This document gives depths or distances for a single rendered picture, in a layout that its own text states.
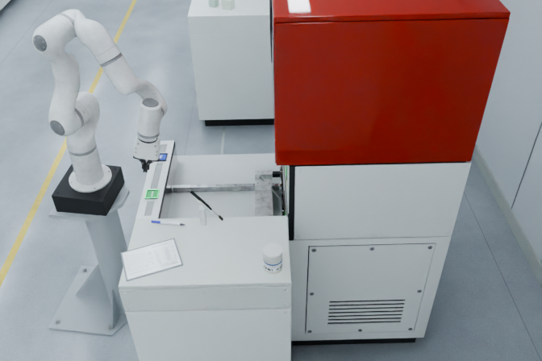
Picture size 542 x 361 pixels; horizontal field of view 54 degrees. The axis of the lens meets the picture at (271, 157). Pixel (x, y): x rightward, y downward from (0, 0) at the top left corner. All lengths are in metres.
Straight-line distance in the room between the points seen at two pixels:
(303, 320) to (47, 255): 1.70
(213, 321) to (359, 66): 1.09
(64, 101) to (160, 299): 0.86
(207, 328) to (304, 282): 0.55
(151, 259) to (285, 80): 0.84
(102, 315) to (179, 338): 1.03
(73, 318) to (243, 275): 1.46
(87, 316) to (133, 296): 1.18
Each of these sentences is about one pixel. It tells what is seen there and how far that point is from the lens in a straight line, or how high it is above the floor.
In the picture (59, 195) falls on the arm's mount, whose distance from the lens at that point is 2.57.
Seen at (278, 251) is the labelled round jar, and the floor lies 1.06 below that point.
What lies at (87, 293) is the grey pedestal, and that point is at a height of 0.04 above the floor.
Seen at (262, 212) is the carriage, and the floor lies 0.88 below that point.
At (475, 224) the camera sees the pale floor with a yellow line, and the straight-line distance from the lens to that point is 3.75.
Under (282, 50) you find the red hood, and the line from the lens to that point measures 1.77.
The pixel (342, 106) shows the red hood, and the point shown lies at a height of 1.48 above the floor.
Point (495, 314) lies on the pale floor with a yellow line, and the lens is 3.30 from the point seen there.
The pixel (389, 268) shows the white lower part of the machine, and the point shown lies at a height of 0.62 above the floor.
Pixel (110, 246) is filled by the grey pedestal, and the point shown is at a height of 0.54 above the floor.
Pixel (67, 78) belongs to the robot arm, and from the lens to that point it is 2.22.
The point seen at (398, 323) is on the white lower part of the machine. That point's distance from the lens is 2.85.
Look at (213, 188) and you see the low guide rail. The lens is 2.54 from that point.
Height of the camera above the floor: 2.49
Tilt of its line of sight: 38 degrees down
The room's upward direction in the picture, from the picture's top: 1 degrees counter-clockwise
